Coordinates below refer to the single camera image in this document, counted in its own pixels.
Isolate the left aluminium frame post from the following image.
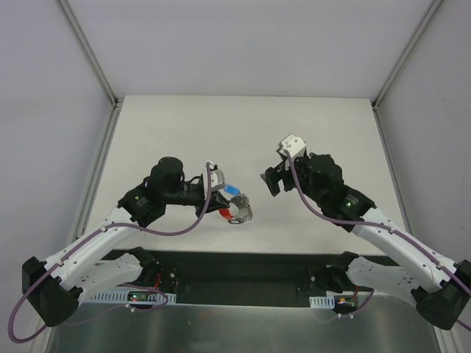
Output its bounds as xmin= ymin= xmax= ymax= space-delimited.
xmin=55 ymin=0 xmax=119 ymax=107

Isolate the aluminium frame post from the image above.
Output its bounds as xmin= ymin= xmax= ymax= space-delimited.
xmin=372 ymin=0 xmax=445 ymax=112
xmin=55 ymin=0 xmax=119 ymax=107

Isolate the left aluminium table rail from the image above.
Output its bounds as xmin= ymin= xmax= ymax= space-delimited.
xmin=67 ymin=105 xmax=121 ymax=245

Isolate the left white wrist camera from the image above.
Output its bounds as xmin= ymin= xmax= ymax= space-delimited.
xmin=202 ymin=160 xmax=226 ymax=193

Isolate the keyring with red tag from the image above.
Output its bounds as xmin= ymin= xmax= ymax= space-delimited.
xmin=219 ymin=193 xmax=253 ymax=225

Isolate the aluminium table rail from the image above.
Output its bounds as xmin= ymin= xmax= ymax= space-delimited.
xmin=372 ymin=107 xmax=410 ymax=230
xmin=67 ymin=105 xmax=121 ymax=245

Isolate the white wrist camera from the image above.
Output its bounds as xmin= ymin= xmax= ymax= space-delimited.
xmin=202 ymin=160 xmax=226 ymax=193
xmin=277 ymin=133 xmax=306 ymax=159

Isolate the right white cable duct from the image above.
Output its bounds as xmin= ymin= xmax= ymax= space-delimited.
xmin=309 ymin=295 xmax=336 ymax=310

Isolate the right aluminium table rail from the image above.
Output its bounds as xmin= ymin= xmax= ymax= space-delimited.
xmin=372 ymin=107 xmax=410 ymax=230

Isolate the right aluminium frame post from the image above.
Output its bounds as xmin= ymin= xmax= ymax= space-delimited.
xmin=372 ymin=0 xmax=445 ymax=112

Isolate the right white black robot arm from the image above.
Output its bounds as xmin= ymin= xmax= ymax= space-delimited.
xmin=261 ymin=153 xmax=470 ymax=330

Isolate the purple cable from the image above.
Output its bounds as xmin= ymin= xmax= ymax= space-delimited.
xmin=7 ymin=163 xmax=214 ymax=343
xmin=286 ymin=154 xmax=471 ymax=328

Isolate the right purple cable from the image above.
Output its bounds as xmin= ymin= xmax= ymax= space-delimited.
xmin=286 ymin=154 xmax=471 ymax=328

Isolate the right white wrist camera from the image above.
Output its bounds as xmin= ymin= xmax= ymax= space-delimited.
xmin=277 ymin=133 xmax=306 ymax=159

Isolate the blue head key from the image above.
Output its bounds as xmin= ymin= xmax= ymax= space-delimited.
xmin=224 ymin=185 xmax=241 ymax=196

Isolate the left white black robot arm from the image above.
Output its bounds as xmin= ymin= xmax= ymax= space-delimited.
xmin=21 ymin=157 xmax=230 ymax=327

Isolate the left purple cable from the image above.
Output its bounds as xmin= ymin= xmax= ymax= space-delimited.
xmin=7 ymin=163 xmax=214 ymax=343

